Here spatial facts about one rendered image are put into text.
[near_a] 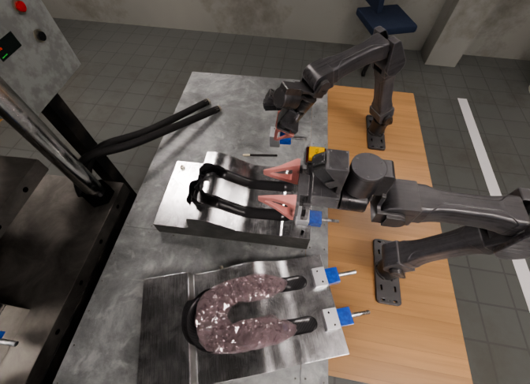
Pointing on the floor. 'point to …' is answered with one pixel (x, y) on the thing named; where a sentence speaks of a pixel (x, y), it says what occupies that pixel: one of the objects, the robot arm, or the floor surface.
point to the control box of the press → (43, 68)
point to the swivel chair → (382, 15)
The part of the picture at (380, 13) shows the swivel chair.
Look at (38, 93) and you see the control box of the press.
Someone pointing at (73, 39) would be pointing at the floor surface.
